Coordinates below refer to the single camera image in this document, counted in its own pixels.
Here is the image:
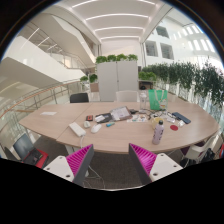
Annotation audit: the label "pale yellow cup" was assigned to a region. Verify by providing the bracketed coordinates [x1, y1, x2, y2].
[150, 117, 164, 130]

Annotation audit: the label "white power strip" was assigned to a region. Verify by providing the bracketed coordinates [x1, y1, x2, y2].
[68, 121, 87, 138]

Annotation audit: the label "white paper sheet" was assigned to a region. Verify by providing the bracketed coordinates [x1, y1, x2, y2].
[40, 111, 58, 117]

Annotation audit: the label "white computer mouse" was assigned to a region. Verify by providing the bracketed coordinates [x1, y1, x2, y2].
[90, 123, 103, 134]

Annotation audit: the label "potted shrubs in wooden planter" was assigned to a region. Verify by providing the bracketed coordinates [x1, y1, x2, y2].
[79, 73, 100, 93]

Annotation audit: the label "dark blue keyboard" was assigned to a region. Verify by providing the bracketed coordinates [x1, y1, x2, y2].
[171, 111, 192, 125]

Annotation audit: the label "white shell chair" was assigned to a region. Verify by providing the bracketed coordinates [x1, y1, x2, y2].
[181, 131, 222, 164]

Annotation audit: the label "leafy green hedge row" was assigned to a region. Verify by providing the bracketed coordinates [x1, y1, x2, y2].
[138, 59, 224, 108]

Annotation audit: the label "low green shrub row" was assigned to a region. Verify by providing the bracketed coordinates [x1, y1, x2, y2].
[95, 53, 139, 65]

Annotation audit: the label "black flat pouch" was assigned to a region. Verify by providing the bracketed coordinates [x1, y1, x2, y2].
[94, 112, 114, 124]

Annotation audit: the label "green cat-print tote bag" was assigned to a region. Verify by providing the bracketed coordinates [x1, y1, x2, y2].
[147, 89, 169, 112]

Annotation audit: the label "black chair with red seat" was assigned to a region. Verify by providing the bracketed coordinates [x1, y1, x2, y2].
[12, 133, 50, 169]

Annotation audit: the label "purple drink bottle black cap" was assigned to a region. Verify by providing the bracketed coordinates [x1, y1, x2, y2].
[151, 120, 165, 146]

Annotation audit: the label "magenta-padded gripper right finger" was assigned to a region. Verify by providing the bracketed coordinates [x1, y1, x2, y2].
[128, 143, 184, 186]

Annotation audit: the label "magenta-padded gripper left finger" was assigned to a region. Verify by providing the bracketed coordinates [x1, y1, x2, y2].
[43, 143, 95, 187]

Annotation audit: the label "colourful sticker sheet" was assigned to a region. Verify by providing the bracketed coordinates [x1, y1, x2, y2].
[127, 113, 149, 123]

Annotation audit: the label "tall white cabinet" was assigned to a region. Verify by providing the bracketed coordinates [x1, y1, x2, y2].
[96, 60, 140, 102]

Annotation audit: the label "clear plastic tumbler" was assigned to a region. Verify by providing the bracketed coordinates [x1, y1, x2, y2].
[139, 90, 148, 112]

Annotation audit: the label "black office chair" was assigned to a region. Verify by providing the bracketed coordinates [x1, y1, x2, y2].
[69, 92, 90, 104]

